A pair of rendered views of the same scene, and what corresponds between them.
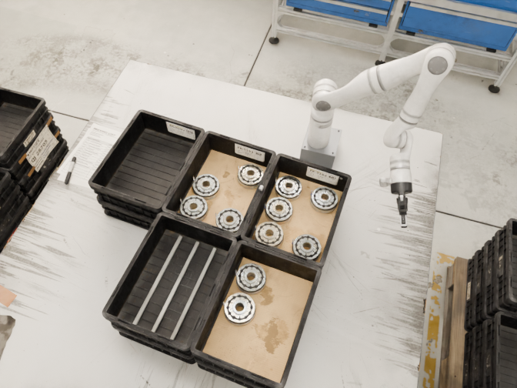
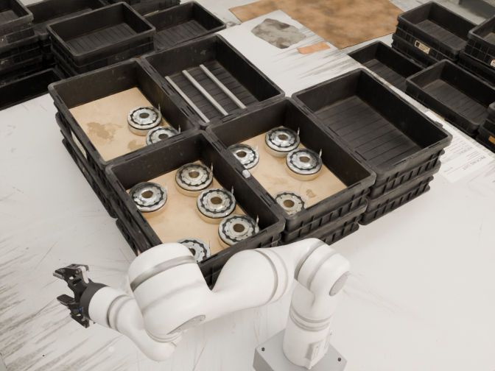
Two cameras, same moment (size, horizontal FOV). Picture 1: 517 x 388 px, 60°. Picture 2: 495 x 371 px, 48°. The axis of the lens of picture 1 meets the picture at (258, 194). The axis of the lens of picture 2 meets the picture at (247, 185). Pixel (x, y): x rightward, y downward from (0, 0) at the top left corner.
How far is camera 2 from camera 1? 173 cm
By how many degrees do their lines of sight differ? 66
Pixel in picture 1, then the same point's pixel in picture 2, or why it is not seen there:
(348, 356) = (30, 208)
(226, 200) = (272, 175)
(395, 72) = (230, 266)
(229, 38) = not seen: outside the picture
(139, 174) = (364, 129)
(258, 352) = (98, 117)
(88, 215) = not seen: hidden behind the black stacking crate
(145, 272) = (244, 90)
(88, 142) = (461, 145)
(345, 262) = (110, 275)
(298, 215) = (195, 225)
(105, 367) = not seen: hidden behind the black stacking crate
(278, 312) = (113, 146)
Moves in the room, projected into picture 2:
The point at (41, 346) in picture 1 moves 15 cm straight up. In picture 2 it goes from (247, 53) to (250, 19)
